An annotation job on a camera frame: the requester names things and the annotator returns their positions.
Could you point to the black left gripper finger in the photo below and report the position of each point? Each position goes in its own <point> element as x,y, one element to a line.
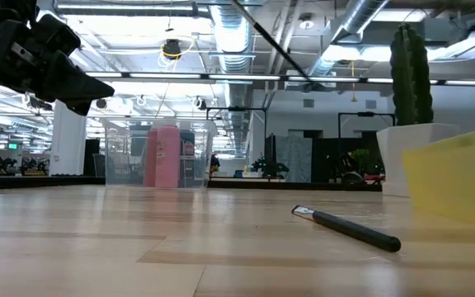
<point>81,107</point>
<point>72,80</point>

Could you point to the red paint bottle white cap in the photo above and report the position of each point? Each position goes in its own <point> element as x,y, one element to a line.
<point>151,161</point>

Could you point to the pink paint bottle white cap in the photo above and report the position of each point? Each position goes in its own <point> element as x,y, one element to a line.
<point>168,156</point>

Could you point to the dark paint bottle white cap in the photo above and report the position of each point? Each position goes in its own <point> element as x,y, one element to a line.
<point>187,165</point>

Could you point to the thick black brush silver ferrule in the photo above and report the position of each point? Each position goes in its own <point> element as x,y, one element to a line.
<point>353,231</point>

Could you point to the background black robot arm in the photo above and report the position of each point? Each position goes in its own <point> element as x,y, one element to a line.
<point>270,168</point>

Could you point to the white building column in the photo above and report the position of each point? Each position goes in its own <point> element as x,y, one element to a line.
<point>68,140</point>

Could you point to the clear plastic storage bin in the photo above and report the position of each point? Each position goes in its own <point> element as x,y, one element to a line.
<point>118,165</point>

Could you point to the green exit sign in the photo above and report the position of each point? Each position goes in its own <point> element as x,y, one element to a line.
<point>12,145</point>

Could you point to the overhead light bar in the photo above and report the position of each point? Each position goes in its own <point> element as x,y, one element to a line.
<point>241,77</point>

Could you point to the grey panel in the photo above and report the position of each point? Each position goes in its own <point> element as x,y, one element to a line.
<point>299,161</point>

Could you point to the background green plant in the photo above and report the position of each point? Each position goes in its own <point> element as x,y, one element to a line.
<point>360,156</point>

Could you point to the white angular planter pot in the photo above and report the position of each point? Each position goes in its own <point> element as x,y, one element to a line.
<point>394,156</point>

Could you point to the green cactus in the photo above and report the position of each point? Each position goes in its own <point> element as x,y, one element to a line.
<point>410,74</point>

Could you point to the translucent yellow plastic tray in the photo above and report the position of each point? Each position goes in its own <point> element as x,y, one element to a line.
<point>456,181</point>

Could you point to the black aluminium table frame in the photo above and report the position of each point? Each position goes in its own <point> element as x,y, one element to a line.
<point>35,181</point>

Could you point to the black stand frame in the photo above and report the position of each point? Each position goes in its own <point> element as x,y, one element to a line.
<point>237,109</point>
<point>365,114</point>

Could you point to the silver ceiling duct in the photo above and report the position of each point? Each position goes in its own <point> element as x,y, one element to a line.
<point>233,33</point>
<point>357,20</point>

